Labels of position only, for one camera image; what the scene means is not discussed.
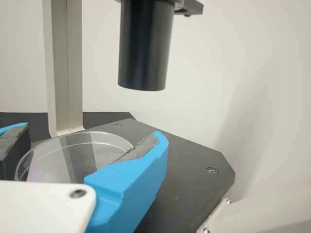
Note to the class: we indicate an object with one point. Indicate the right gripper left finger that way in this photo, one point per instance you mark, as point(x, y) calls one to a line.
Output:
point(13, 155)

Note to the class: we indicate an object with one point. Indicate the petri dish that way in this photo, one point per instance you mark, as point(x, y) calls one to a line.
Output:
point(73, 155)

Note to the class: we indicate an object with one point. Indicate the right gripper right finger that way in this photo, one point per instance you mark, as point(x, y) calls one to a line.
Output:
point(136, 179)

